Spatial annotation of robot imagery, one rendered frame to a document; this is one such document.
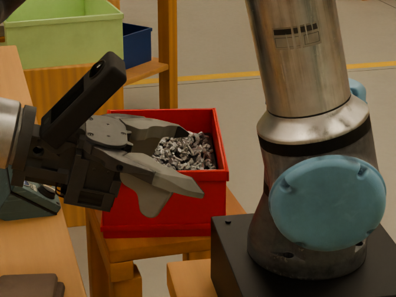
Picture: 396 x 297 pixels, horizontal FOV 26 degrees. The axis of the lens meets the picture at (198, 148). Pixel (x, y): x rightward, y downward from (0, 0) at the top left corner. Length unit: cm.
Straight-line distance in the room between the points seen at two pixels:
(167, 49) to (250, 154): 76
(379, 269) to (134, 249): 47
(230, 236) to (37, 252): 27
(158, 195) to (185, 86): 392
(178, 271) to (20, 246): 23
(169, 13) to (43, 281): 326
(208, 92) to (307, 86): 390
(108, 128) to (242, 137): 315
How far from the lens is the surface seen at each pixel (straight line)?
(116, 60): 91
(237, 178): 364
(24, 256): 120
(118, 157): 90
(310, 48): 82
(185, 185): 90
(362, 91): 100
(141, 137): 98
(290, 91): 83
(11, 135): 91
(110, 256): 141
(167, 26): 427
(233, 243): 112
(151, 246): 142
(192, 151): 156
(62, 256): 119
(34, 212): 130
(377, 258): 111
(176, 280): 122
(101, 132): 93
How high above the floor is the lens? 147
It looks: 22 degrees down
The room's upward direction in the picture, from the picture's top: straight up
